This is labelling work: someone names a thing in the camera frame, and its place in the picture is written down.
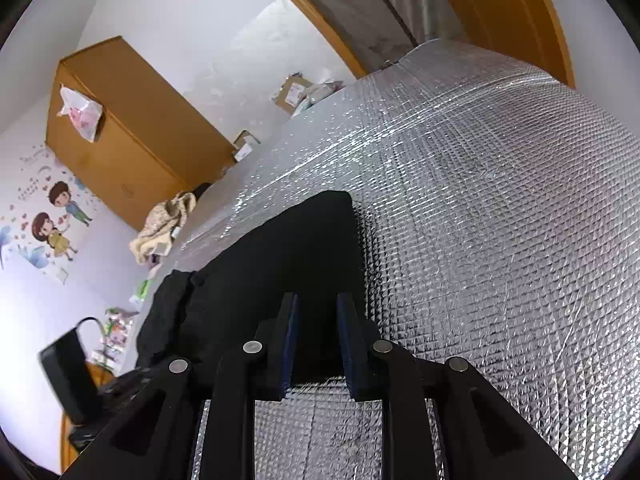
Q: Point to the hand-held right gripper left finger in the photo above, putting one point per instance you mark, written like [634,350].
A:
[289,345]

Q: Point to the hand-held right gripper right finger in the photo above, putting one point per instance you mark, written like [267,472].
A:
[347,345]

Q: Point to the black garment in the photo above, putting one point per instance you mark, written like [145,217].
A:
[300,250]

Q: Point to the stack of pink packets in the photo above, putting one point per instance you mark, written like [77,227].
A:
[117,335]

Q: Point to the wooden headboard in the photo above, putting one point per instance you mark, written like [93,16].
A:
[67,440]

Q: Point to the green tissue packet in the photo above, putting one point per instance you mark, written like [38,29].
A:
[144,291]

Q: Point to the beige floral blanket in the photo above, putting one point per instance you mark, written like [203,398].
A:
[160,225]

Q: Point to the black bag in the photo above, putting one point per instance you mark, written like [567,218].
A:
[200,191]

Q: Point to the silver quilted foil mat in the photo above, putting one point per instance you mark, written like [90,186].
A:
[500,235]

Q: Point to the white carton box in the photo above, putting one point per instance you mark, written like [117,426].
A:
[245,150]

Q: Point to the wooden wardrobe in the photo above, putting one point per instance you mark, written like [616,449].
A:
[140,150]

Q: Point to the brown cardboard box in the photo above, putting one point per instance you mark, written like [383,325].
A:
[290,95]

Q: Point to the pile of white plastic bags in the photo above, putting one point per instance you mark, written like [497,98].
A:
[322,91]

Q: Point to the pink plastic bag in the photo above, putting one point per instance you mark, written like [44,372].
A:
[82,115]

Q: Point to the clear plastic door curtain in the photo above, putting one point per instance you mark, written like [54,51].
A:
[380,5]

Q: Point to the wooden door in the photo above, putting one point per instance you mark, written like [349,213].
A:
[500,5]

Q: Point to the cartoon wall sticker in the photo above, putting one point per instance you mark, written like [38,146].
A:
[50,230]

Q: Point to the wooden door frame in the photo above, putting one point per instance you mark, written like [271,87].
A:
[320,20]

